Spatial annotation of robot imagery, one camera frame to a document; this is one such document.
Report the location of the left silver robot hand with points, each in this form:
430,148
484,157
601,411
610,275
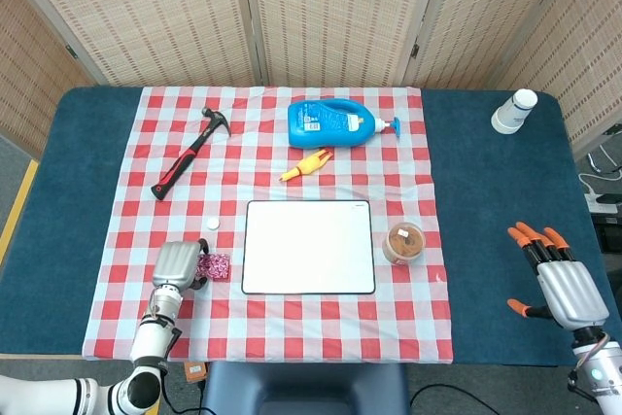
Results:
175,264

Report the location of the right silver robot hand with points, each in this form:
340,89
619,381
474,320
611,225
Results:
573,293

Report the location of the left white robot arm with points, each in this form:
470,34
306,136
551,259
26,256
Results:
150,342

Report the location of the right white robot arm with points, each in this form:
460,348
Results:
600,376

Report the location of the small white round disc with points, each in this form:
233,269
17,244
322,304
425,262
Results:
212,224

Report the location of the white board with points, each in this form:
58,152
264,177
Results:
308,247

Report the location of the white power strip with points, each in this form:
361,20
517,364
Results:
600,203

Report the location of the dark blue table cover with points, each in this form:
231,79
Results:
495,220

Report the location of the small orange box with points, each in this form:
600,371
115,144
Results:
194,371

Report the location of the black red claw hammer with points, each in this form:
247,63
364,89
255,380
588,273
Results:
187,155

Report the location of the red white checkered tablecloth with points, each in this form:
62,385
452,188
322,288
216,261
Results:
311,327

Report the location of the yellow rubber chicken toy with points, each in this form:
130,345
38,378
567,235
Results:
306,166

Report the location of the clear jar of rubber bands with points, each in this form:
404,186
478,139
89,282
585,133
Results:
403,242

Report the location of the dark blue chair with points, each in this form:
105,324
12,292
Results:
311,388

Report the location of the stack of white paper cups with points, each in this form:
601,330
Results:
512,111

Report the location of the blue pump bottle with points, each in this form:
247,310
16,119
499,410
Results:
325,126

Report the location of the metal screen hinge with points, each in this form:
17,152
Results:
414,50
72,51

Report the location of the woven folding screen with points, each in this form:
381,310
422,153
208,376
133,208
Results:
160,16

